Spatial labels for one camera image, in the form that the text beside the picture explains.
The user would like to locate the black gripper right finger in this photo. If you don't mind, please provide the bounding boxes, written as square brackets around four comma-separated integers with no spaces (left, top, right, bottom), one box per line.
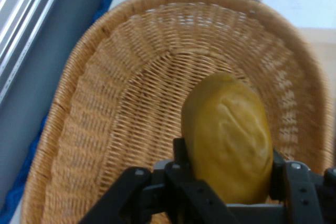
[267,147,336,224]

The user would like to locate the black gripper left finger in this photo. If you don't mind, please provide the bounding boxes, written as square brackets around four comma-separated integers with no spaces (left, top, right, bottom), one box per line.
[77,137,229,224]

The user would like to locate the yellow bread loaf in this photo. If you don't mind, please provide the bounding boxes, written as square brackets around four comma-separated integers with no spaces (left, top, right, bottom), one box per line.
[182,72,274,205]

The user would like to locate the woven wicker basket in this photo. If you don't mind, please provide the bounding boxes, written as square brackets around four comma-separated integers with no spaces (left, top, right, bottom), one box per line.
[20,0,334,224]

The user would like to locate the light wooden board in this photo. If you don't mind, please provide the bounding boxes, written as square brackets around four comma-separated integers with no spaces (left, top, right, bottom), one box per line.
[296,27,336,162]

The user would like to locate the blue cloth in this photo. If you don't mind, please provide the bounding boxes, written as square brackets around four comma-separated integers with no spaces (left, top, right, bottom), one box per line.
[0,0,126,224]

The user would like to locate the grey aluminium frame rail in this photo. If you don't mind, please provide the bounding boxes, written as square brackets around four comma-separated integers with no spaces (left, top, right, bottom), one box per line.
[0,0,114,206]

